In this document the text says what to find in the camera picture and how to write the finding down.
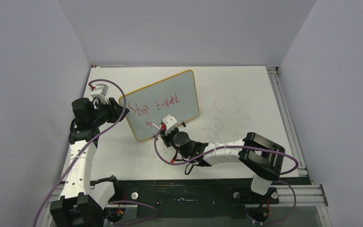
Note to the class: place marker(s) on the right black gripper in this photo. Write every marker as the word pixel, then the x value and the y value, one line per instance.
pixel 166 136

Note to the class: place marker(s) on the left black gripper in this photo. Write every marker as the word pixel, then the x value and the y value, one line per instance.
pixel 115 109

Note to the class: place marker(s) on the red white marker pen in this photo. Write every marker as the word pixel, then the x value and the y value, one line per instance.
pixel 156 126

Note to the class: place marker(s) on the yellow framed whiteboard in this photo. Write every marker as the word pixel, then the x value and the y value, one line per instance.
pixel 175 95

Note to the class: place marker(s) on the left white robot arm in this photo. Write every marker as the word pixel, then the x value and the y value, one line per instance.
pixel 76 205

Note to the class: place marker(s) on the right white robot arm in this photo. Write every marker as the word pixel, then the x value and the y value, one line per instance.
pixel 262 156

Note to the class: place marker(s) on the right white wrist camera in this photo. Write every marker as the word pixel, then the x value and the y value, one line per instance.
pixel 169 123

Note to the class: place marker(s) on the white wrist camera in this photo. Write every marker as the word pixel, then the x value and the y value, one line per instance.
pixel 98 93
pixel 169 123

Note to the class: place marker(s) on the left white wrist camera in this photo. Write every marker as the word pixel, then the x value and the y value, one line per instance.
pixel 98 93

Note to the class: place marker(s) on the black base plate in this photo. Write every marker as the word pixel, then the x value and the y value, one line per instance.
pixel 182 209

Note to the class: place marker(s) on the aluminium side rail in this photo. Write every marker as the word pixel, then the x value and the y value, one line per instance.
pixel 282 105

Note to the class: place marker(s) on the aluminium frame rail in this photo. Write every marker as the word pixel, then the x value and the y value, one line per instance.
pixel 158 194

